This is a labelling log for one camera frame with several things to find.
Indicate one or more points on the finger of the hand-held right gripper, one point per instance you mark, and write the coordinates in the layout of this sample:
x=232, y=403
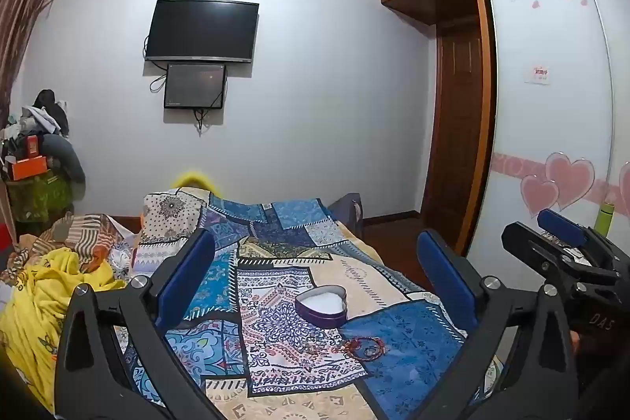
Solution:
x=561, y=225
x=526, y=243

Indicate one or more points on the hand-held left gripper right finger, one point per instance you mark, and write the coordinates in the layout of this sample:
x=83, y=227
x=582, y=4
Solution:
x=448, y=277

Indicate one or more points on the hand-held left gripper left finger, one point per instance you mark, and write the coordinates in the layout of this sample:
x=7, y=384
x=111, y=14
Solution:
x=184, y=275

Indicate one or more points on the purple heart-shaped tin box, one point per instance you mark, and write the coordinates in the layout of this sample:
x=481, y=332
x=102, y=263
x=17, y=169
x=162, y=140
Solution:
x=320, y=314

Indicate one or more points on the green bottle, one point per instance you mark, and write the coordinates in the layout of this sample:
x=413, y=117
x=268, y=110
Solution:
x=604, y=220

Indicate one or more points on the patchwork printed blanket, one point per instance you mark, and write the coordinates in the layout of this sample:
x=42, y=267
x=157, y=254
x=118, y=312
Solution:
x=275, y=252

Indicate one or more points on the yellow fuzzy object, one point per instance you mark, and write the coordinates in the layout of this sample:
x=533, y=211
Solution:
x=194, y=181

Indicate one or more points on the striped orange quilt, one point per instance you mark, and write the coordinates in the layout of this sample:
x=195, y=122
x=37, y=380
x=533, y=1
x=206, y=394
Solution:
x=83, y=228

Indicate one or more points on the white heart-print sliding door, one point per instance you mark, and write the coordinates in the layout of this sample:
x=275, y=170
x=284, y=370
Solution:
x=546, y=115
x=615, y=80

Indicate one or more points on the brown wooden door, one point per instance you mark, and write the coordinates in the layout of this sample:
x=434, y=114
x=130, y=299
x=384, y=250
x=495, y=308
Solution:
x=455, y=129

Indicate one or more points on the red and white paper sticker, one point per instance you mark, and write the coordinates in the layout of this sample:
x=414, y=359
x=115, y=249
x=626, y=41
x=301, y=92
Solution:
x=537, y=74

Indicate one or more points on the yellow blanket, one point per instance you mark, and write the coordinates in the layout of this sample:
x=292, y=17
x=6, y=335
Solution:
x=34, y=316

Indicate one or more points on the green patterned cloth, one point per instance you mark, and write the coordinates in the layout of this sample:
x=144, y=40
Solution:
x=39, y=201

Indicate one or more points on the red object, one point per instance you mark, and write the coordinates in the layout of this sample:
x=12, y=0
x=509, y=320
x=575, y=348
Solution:
x=4, y=238

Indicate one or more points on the orange box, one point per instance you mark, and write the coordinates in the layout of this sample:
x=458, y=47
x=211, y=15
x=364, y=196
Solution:
x=29, y=169

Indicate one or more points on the small red box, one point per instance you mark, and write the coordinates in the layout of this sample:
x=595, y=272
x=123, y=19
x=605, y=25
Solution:
x=33, y=147

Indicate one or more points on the pile of clothes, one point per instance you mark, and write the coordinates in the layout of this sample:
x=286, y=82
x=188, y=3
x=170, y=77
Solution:
x=37, y=117

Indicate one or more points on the brown striped curtain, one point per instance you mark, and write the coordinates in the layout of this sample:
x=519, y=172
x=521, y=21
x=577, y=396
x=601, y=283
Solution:
x=22, y=16

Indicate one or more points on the small black wall monitor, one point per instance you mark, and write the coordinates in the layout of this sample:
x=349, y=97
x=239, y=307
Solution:
x=194, y=85

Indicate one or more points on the black wall television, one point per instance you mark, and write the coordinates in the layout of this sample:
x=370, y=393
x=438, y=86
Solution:
x=202, y=30

